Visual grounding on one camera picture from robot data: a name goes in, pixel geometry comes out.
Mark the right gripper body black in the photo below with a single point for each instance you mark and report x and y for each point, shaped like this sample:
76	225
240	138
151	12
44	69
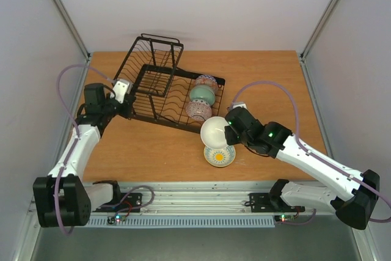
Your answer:
229	136

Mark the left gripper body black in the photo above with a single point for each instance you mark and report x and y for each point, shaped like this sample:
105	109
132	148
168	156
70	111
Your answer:
125	112

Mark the white ceramic bowl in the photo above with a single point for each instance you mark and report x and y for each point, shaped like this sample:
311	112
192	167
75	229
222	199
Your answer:
212	133

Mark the black wire dish rack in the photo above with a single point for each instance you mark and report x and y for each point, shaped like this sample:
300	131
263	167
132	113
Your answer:
161	89

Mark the red white patterned bowl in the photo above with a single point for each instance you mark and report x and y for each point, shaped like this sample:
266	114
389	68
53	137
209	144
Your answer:
198	110

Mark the teal green bowl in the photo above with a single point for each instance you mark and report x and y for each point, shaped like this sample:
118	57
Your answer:
204	93

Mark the blue orange patterned bowl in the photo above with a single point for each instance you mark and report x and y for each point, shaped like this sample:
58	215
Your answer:
207	80

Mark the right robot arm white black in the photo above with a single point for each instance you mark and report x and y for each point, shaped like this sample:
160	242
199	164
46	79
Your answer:
349	193

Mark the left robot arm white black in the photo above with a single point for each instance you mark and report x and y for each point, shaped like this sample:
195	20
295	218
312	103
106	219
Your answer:
61	199

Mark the yellow blue patterned bowl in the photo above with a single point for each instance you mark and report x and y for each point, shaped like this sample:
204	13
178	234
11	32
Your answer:
220	157

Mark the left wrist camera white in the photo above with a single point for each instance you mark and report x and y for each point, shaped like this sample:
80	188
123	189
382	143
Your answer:
120	89

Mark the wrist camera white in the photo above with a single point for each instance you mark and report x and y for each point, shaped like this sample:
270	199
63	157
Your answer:
238	104
120	89

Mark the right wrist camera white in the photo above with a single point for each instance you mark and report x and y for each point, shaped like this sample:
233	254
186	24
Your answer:
238	104

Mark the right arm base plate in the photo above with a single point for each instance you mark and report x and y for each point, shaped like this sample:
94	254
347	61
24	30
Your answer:
261	203

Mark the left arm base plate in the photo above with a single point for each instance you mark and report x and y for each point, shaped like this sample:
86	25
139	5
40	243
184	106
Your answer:
132	201

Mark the grey slotted cable duct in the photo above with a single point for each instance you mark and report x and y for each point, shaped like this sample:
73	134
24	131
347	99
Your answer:
171	222

